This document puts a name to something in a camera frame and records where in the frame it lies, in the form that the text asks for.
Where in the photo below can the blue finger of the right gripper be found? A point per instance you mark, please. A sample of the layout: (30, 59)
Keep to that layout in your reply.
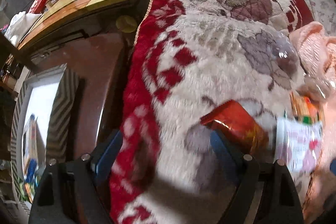
(333, 166)

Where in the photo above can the white pink strawberry packet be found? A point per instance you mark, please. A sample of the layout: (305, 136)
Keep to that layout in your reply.
(298, 144)

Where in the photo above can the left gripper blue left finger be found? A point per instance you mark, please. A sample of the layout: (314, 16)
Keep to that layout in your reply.
(104, 155)

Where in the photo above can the clear bag red fruit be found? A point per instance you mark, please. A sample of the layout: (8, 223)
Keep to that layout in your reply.
(285, 55)

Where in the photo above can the red gift box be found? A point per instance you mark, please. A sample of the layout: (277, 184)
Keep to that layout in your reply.
(38, 6)

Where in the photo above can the dark green cracker packet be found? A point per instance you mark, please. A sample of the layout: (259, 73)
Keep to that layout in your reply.
(27, 191)

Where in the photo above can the striped cardboard tray box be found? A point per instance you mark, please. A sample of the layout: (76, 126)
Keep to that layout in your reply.
(48, 95)

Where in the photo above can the blue white biscuit pack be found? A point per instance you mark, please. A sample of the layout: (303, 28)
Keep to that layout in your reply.
(29, 149)

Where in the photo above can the white plastic bag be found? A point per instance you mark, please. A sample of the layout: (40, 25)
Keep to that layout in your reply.
(19, 25)

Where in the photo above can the pink fringed cloth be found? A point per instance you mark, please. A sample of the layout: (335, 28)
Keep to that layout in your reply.
(317, 54)

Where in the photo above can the red snack packet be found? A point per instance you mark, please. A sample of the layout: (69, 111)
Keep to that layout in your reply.
(237, 126)

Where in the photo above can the red floral plush blanket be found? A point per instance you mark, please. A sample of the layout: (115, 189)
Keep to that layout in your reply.
(190, 56)

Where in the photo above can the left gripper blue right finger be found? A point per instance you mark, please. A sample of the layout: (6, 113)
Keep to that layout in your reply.
(230, 158)

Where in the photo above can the floral bedsheet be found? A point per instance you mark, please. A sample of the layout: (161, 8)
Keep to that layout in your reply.
(324, 13)

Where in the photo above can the green rice cracker packet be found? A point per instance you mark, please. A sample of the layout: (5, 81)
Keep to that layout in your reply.
(305, 110)

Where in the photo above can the clear bag brown snack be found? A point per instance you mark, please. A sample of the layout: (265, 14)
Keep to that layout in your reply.
(317, 88)

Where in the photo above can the dark wooden chair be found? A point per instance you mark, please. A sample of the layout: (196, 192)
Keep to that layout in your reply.
(100, 63)

